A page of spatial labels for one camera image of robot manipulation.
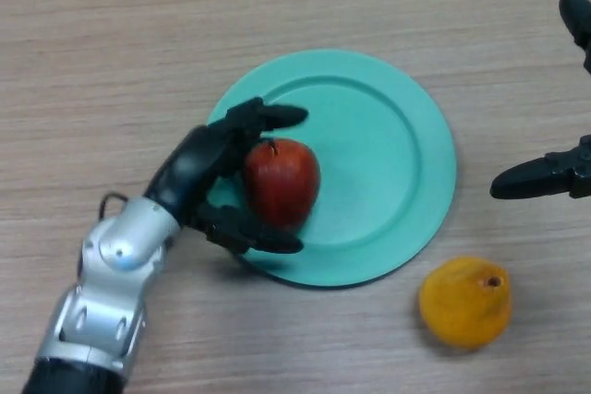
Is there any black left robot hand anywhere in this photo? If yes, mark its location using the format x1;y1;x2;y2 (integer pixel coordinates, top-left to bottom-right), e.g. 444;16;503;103
142;97;309;256

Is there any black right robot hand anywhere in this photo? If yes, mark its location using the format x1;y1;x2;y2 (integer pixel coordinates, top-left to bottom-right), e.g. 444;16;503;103
488;0;591;201

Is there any red apple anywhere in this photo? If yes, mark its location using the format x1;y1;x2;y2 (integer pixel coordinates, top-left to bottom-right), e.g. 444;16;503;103
243;137;321;233

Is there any green round plate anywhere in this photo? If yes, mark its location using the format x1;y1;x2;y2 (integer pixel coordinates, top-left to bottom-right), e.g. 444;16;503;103
205;47;458;291

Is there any yellow orange round fruit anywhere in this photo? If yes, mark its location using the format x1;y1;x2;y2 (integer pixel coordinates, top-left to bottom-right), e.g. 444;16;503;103
418;256;513;350

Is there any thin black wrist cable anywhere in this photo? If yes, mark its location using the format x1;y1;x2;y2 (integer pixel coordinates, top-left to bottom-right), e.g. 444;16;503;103
98;191;130;220

